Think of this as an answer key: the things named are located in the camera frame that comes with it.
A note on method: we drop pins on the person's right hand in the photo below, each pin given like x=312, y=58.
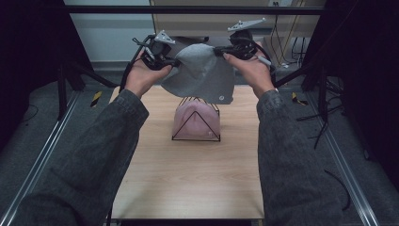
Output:
x=254, y=73

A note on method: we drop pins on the black horizontal bar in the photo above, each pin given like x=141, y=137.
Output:
x=194, y=10

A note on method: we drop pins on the dark curtain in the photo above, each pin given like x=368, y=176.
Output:
x=28, y=47
x=370, y=62

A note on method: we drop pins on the white cabinet panel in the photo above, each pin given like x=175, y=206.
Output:
x=109, y=37

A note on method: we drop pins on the pink knit beanie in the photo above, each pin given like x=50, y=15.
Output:
x=196, y=121

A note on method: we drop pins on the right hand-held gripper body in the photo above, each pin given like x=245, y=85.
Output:
x=243, y=39

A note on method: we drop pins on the person's left hand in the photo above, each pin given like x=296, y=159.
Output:
x=141, y=77

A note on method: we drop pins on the black metal stand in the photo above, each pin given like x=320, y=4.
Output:
x=322, y=94
x=61, y=94

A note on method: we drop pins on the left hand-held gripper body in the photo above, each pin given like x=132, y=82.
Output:
x=156, y=48

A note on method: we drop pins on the yellow black striped tape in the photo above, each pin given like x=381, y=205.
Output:
x=296, y=99
x=96, y=99

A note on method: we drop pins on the aluminium floor rail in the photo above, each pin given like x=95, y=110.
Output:
x=345, y=163
x=40, y=157

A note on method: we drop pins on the grey knit beanie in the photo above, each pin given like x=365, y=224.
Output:
x=200, y=72

